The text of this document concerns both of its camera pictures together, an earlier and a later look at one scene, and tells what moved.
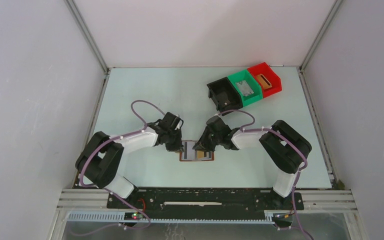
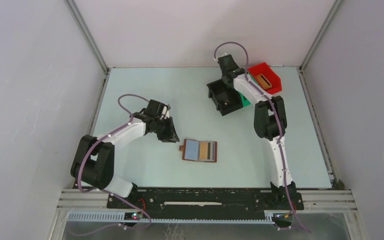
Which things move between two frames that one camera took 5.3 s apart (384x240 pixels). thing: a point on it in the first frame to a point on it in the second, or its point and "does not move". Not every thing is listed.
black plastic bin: x=224 y=95 does not move
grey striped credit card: x=189 y=153 to x=212 y=151
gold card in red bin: x=265 y=83 does not move
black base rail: x=210 y=200 does not move
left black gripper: x=177 y=147 to x=170 y=135
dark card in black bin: x=223 y=99 does not move
